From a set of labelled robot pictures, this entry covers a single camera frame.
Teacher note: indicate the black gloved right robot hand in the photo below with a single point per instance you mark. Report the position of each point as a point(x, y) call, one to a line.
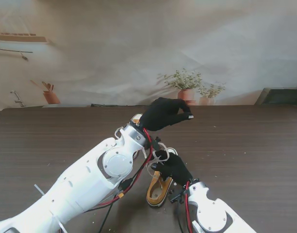
point(175, 167)

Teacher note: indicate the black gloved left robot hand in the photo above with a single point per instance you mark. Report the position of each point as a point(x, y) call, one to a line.
point(163, 116)

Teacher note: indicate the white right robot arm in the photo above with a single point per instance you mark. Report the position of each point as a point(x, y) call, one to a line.
point(211, 211)

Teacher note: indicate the white zip tie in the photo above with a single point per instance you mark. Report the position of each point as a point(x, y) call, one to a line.
point(60, 224)
point(39, 189)

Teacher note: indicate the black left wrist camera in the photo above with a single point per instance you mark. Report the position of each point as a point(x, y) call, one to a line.
point(157, 143)

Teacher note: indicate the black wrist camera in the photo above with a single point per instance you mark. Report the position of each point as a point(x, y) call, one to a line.
point(157, 143)
point(176, 195)

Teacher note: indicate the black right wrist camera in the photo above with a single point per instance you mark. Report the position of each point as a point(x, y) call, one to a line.
point(176, 195)

